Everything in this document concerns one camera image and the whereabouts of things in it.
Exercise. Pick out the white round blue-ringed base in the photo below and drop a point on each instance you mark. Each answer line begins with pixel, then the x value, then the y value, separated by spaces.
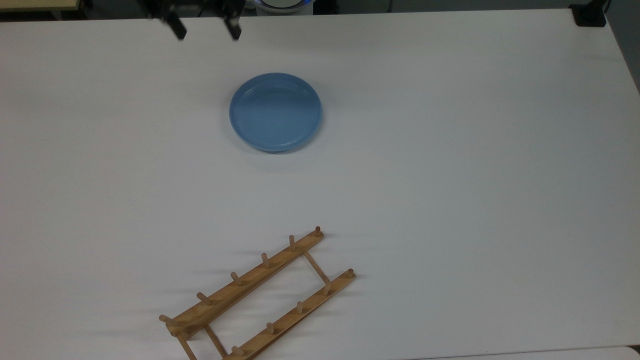
pixel 282 5

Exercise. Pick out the blue round plate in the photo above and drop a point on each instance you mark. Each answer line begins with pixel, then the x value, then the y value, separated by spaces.
pixel 275 112

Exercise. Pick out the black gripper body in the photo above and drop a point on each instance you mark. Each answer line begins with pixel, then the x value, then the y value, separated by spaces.
pixel 195 4

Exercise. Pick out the light wooden desk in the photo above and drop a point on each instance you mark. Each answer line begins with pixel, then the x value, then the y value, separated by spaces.
pixel 37 4

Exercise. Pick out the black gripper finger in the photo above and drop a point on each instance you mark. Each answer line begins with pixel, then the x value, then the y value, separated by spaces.
pixel 176 26
pixel 233 26

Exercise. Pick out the wooden plate rack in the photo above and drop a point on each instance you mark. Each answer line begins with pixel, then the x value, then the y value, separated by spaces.
pixel 240 289

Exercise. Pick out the black table clamp block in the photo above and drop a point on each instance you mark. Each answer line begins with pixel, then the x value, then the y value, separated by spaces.
pixel 590 14

